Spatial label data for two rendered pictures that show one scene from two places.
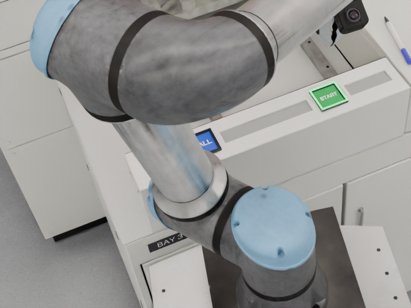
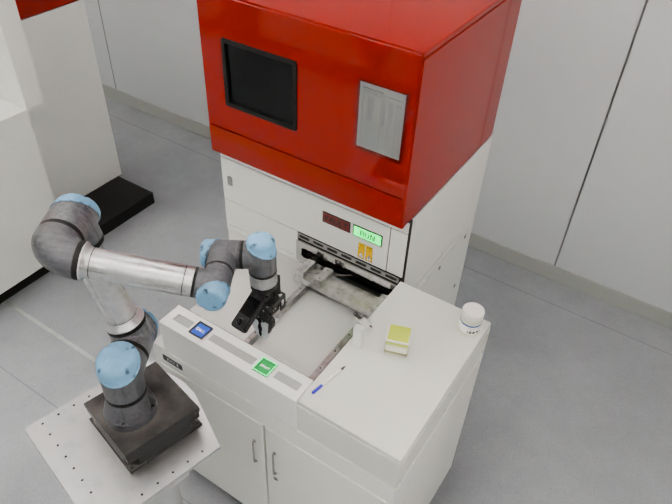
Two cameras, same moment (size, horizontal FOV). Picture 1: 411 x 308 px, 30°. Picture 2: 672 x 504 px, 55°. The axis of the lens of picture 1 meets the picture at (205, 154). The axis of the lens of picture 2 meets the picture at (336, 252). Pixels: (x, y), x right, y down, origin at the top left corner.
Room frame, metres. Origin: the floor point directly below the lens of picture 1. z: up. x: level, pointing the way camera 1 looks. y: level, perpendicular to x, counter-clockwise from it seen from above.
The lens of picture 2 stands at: (0.27, -1.28, 2.50)
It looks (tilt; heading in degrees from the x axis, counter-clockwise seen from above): 41 degrees down; 46
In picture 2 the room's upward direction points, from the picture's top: 3 degrees clockwise
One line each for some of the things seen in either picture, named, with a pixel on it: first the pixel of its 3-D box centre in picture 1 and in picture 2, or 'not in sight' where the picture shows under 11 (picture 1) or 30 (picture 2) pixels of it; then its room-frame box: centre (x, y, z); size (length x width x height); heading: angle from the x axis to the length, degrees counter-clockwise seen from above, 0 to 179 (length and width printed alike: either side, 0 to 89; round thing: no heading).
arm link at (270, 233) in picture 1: (271, 238); (121, 370); (0.61, -0.08, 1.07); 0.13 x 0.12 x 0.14; 46
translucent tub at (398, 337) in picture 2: not in sight; (398, 340); (1.34, -0.46, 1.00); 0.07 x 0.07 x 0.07; 34
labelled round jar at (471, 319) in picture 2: not in sight; (471, 320); (1.57, -0.56, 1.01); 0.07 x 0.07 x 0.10
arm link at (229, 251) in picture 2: not in sight; (222, 257); (0.90, -0.19, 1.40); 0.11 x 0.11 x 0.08; 46
